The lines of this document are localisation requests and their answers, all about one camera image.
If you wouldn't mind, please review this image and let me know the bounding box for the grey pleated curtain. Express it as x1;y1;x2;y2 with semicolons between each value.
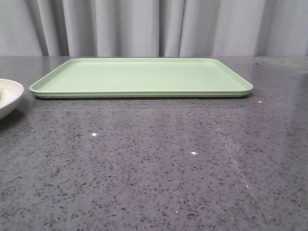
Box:
0;0;308;57

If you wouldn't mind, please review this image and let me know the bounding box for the light green plastic tray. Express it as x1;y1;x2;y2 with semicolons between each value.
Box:
30;58;253;99

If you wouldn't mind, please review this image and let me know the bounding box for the white round plate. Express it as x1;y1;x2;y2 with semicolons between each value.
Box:
0;78;24;119

